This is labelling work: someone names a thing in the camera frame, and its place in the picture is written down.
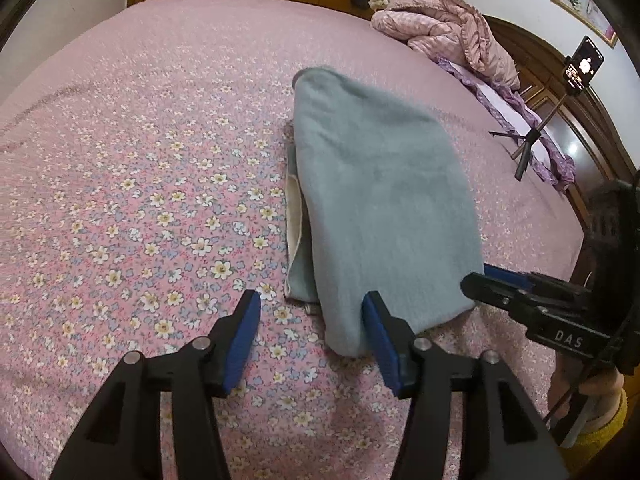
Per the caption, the pink floral bed sheet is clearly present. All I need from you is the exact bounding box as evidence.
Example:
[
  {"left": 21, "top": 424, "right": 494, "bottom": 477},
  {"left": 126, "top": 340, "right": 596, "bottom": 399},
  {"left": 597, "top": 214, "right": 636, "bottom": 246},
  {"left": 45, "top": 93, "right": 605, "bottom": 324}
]
[{"left": 0, "top": 0, "right": 586, "bottom": 480}]

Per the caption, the black smartphone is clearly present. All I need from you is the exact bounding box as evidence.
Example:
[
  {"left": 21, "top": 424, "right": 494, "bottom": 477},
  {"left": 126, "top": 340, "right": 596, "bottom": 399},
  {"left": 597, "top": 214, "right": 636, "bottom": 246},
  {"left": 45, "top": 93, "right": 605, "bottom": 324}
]
[{"left": 562, "top": 36, "right": 605, "bottom": 92}]

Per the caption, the grey-blue towel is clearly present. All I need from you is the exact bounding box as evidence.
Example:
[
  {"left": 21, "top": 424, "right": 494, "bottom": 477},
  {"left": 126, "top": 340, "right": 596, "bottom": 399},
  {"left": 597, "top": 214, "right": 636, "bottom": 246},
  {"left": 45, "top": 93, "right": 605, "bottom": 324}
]
[{"left": 284, "top": 66, "right": 485, "bottom": 359}]

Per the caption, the pink quilt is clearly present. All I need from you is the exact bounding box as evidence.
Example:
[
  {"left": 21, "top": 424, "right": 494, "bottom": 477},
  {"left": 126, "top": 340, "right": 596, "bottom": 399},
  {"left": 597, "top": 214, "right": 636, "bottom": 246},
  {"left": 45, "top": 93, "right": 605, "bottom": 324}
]
[{"left": 370, "top": 0, "right": 521, "bottom": 89}]

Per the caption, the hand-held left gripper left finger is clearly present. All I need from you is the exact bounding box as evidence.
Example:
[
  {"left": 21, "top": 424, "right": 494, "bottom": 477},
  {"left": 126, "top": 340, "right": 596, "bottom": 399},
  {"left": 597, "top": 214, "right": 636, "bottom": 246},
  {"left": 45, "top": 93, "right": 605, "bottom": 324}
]
[{"left": 50, "top": 289, "right": 262, "bottom": 480}]

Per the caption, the person's right hand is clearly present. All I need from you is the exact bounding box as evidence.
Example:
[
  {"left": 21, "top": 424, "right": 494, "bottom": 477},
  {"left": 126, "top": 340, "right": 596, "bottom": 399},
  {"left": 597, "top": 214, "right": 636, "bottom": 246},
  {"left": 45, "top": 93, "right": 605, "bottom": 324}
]
[{"left": 549, "top": 352, "right": 627, "bottom": 428}]

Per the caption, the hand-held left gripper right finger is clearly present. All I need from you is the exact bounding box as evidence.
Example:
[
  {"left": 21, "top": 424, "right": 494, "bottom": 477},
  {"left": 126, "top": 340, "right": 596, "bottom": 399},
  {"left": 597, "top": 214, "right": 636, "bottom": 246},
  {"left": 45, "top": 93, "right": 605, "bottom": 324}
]
[{"left": 363, "top": 291, "right": 571, "bottom": 480}]

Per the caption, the purple pillow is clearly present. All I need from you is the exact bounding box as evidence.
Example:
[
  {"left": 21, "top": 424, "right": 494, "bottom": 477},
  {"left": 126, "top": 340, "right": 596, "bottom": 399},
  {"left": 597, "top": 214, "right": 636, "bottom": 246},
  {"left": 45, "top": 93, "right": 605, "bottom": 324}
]
[{"left": 437, "top": 56, "right": 577, "bottom": 194}]

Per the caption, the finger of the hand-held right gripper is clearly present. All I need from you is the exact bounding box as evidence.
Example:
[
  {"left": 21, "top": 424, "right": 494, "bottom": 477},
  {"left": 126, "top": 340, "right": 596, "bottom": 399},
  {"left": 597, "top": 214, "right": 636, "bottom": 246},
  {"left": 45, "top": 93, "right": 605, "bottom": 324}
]
[
  {"left": 460, "top": 272, "right": 623, "bottom": 362},
  {"left": 483, "top": 263, "right": 593, "bottom": 306}
]

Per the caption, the dark wooden headboard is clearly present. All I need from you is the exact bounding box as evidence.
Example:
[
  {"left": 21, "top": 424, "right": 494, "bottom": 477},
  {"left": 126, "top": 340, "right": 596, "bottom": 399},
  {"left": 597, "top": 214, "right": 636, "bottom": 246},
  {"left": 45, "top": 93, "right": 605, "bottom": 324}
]
[{"left": 482, "top": 15, "right": 640, "bottom": 283}]

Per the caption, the black tripod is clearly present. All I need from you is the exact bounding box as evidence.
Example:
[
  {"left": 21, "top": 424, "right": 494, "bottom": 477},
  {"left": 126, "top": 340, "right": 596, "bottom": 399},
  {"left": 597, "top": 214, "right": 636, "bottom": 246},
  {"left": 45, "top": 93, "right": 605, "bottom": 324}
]
[{"left": 489, "top": 90, "right": 572, "bottom": 181}]

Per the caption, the framed wall picture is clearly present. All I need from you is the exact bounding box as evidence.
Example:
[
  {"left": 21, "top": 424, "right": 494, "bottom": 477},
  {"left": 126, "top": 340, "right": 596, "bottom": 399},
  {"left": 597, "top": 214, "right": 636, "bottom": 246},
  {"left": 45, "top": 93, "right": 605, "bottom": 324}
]
[{"left": 550, "top": 0, "right": 620, "bottom": 50}]

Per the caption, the person's right forearm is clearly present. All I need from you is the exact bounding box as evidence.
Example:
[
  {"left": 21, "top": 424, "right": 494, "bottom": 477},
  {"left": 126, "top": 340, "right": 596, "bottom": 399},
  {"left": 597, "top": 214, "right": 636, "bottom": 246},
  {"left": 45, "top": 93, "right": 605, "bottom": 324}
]
[{"left": 570, "top": 389, "right": 630, "bottom": 458}]

